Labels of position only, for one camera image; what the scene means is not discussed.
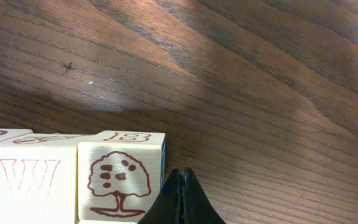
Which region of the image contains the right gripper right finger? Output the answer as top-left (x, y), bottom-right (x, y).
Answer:
top-left (182, 167), bottom-right (226, 224)

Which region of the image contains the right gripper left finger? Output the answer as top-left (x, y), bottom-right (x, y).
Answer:
top-left (137, 169), bottom-right (181, 224)

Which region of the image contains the white block with pattern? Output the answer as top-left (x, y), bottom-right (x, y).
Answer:
top-left (0, 134), bottom-right (87, 224)

